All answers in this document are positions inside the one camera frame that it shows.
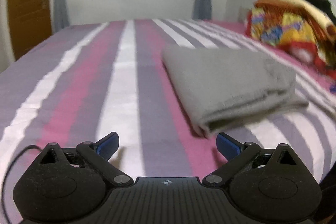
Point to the pink striped bed sheet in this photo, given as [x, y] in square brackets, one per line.
[87, 81]

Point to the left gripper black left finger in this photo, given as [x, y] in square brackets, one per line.
[89, 155]

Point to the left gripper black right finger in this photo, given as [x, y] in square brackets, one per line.
[249, 165]

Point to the colourful folded blanket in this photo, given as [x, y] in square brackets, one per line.
[297, 28]

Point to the grey pants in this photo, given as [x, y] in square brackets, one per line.
[222, 88]

